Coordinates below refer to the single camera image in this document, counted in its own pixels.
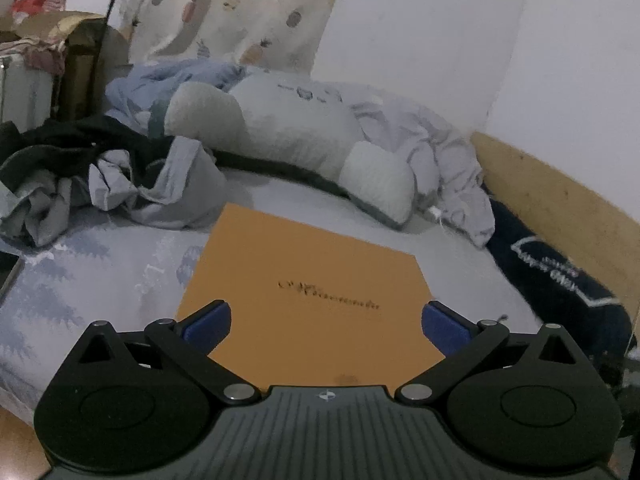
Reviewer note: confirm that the tall brown cardboard box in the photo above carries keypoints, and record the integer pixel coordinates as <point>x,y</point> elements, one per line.
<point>85,60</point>

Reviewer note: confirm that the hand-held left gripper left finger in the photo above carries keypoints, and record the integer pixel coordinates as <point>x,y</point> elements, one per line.
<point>207,327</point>

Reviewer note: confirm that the large pale plush pillow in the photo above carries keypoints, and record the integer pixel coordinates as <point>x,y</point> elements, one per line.
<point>280,130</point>

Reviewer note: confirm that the printed bed sheet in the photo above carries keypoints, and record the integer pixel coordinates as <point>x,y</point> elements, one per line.
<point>115,280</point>

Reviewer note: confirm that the orange box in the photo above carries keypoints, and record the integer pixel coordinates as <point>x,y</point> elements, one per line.
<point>310,280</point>

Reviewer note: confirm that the silver suitcase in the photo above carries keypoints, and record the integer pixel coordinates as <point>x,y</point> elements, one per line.
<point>25,90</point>

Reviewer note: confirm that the wooden bed headboard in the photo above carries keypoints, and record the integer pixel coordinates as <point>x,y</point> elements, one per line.
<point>565,200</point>

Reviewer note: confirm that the fruit print curtain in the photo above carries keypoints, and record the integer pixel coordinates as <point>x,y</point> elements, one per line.
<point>240,10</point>

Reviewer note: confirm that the navy cloth with white print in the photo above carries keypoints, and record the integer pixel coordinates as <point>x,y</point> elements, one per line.
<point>555,270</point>

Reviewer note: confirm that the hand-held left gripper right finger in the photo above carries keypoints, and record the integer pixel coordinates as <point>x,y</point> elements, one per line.
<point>447,327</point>

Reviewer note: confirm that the light blue cloth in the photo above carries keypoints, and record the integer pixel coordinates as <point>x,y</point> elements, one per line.
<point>165,85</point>

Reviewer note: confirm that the crumpled grey clothes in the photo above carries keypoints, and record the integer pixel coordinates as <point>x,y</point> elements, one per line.
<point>165,190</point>

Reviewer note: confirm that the black clothes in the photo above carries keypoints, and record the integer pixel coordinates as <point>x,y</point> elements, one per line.
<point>75,145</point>

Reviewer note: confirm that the black phone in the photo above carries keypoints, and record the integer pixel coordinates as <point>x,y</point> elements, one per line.
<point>7,275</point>

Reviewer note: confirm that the crumpled pale grey quilt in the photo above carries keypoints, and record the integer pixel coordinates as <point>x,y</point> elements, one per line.
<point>435,160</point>

